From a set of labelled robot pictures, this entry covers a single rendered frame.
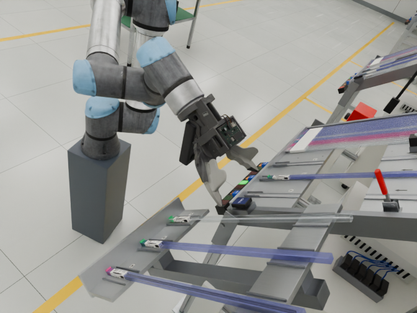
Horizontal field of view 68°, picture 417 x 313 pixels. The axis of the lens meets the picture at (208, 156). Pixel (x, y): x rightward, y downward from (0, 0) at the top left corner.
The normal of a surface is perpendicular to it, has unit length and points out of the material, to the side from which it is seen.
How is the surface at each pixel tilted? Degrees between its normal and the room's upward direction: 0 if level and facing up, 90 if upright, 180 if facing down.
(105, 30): 11
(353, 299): 0
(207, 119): 90
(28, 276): 0
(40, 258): 0
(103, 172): 90
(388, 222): 90
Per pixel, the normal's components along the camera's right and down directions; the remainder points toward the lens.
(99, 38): 0.04, -0.58
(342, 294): 0.26, -0.71
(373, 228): -0.58, 0.43
